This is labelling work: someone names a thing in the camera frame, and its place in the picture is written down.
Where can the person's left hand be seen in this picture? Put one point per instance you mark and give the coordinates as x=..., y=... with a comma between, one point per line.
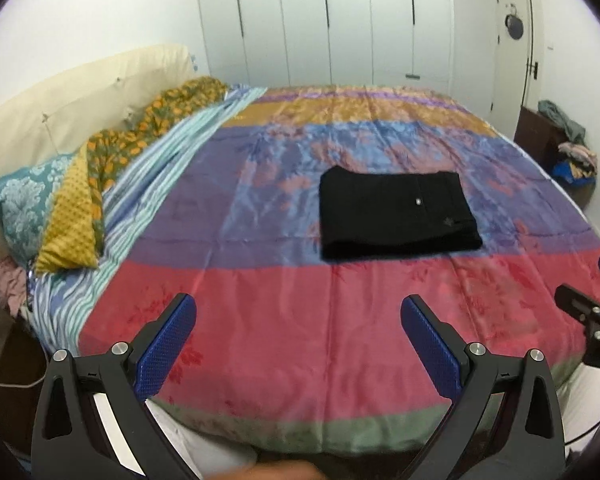
x=275, y=472

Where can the round grey door ornament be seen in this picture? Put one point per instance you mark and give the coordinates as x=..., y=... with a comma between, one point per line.
x=514, y=27

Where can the pile of pink clothes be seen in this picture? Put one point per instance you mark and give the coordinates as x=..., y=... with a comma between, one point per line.
x=577, y=155

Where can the person's left leg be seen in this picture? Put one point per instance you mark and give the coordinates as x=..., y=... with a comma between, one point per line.
x=205, y=452

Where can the white wardrobe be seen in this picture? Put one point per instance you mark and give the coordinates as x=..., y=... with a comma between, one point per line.
x=300, y=25

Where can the person's leg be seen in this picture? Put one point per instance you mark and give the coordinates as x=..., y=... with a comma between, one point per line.
x=205, y=452
x=585, y=400

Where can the dark wooden cabinet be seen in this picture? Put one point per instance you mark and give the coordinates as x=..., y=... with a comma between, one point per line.
x=532, y=132

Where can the white door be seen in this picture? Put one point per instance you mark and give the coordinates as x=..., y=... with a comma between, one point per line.
x=505, y=75

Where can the pink crumpled cloth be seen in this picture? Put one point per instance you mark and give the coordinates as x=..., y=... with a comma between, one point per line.
x=10, y=285

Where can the wooden nightstand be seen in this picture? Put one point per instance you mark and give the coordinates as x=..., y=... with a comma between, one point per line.
x=15, y=410

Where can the grey-green cloth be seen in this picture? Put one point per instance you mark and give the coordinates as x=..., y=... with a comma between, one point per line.
x=562, y=120

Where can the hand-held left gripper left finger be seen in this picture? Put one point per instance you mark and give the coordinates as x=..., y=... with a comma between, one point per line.
x=165, y=347

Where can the teal floral pillow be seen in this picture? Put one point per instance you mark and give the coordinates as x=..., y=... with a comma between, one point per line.
x=20, y=205

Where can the person's right leg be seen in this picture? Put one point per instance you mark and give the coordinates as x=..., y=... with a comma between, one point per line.
x=585, y=400

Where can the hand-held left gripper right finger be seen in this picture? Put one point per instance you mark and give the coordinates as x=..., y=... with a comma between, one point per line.
x=430, y=345

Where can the blue striped bed sheet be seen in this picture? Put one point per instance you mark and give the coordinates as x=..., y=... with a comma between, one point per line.
x=145, y=180

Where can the orange floral pillow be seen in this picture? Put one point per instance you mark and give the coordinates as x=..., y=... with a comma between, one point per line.
x=115, y=152
x=190, y=97

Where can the black pants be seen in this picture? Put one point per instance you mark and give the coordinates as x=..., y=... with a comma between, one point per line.
x=390, y=215

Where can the mustard dotted pillow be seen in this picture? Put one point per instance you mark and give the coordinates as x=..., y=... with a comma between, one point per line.
x=70, y=225

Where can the blue bag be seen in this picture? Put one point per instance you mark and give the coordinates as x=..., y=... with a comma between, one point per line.
x=567, y=172

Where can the colourful patchwork quilt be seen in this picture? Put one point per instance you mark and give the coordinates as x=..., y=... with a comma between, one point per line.
x=280, y=310

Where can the cream padded headboard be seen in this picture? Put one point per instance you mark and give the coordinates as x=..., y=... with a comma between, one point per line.
x=80, y=95

